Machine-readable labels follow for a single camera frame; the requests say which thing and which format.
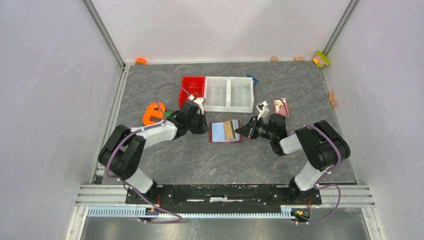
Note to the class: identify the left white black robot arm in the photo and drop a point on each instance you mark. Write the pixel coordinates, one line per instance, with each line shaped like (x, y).
(122, 152)

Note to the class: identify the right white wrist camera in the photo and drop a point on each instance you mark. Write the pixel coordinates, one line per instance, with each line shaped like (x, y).
(263, 109)

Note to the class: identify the gold striped credit card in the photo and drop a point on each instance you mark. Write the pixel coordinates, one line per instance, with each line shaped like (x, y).
(229, 130)

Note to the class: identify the orange tape roll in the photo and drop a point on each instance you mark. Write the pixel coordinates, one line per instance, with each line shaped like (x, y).
(140, 61)

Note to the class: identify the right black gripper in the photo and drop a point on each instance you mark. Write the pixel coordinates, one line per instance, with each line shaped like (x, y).
(248, 130)

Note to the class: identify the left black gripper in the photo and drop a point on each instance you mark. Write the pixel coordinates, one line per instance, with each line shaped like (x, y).
(203, 128)

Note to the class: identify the small wooden block left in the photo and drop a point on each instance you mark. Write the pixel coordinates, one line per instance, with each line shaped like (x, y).
(274, 59)

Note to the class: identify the wooden arch block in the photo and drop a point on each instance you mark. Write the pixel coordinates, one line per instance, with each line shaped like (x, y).
(331, 99)

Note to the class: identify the colourful stacked toy bricks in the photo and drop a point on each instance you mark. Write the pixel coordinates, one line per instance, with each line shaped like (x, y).
(321, 60)

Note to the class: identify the small wooden block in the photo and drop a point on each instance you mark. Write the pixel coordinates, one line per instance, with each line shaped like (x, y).
(274, 59)
(299, 59)

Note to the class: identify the small wooden block right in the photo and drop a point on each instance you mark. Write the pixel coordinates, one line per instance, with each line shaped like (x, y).
(299, 59)

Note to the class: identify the red plastic bin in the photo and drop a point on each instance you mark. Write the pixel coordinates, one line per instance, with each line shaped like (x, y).
(195, 85)

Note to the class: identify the orange letter e toy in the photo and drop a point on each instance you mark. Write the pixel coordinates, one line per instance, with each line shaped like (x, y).
(154, 113)

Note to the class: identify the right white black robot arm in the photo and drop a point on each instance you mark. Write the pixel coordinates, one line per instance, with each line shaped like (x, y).
(323, 147)

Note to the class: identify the red card holder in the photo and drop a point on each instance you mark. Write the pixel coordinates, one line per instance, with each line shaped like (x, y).
(217, 134)

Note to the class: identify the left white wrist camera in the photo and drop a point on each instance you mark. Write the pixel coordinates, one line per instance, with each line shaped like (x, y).
(200, 101)

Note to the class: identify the aluminium frame rail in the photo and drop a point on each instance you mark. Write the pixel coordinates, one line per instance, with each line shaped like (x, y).
(122, 201)

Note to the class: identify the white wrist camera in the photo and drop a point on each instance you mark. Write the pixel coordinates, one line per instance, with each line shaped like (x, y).
(200, 101)
(263, 109)

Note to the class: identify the white two-compartment bin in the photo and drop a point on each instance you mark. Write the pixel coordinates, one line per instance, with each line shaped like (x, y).
(229, 94)

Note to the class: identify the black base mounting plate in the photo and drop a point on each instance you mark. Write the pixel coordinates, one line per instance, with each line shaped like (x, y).
(229, 198)

